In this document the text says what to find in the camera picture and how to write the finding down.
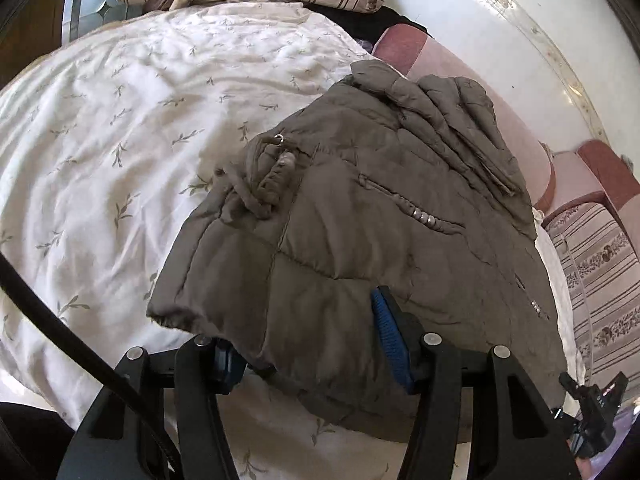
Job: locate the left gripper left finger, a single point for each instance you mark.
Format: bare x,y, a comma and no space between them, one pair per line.
179,390

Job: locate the black garment behind pillow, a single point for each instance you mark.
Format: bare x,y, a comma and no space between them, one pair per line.
365,28

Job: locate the stained glass window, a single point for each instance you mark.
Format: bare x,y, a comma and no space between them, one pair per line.
83,16

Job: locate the olive quilted hooded jacket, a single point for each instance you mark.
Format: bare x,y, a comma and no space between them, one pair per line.
380,181

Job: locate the pink padded headboard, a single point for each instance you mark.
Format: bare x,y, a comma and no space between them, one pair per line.
556,181

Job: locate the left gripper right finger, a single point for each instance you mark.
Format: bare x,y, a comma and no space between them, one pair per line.
514,435

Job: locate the white floral bed quilt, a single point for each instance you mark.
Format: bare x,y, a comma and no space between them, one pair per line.
107,145

